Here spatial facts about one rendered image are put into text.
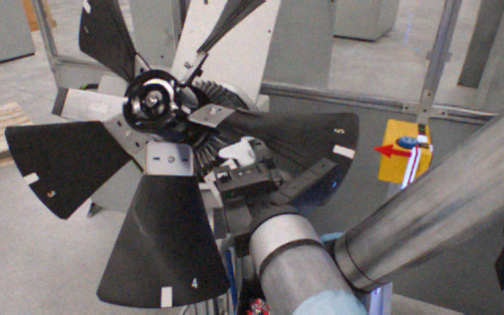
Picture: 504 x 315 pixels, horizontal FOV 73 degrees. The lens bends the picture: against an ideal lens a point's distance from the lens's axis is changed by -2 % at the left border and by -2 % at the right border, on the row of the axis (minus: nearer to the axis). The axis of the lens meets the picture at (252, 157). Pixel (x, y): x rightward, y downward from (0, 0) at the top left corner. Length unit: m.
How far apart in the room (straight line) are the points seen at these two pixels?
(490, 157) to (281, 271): 0.20
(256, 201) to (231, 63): 0.56
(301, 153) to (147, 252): 0.31
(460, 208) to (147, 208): 0.48
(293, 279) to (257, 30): 0.73
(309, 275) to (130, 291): 0.40
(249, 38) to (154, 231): 0.55
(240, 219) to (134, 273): 0.29
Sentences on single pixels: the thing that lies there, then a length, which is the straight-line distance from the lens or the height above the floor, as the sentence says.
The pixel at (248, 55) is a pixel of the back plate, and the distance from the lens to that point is 0.92.
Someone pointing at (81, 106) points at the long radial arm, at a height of 1.11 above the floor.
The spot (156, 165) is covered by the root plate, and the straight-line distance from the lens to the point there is 0.65.
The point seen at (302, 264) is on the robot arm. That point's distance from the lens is 0.33.
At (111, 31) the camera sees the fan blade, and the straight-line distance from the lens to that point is 0.81.
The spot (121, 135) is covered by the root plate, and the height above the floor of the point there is 1.13.
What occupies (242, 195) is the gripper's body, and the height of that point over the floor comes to 1.19.
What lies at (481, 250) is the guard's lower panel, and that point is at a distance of 1.67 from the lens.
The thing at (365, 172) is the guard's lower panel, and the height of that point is 0.68.
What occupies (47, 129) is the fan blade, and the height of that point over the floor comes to 1.15.
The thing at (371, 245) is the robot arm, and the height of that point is 1.18.
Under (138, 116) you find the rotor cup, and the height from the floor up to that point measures 1.20.
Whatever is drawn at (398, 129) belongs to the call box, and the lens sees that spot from 0.92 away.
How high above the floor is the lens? 1.46
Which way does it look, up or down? 32 degrees down
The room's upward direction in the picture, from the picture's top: straight up
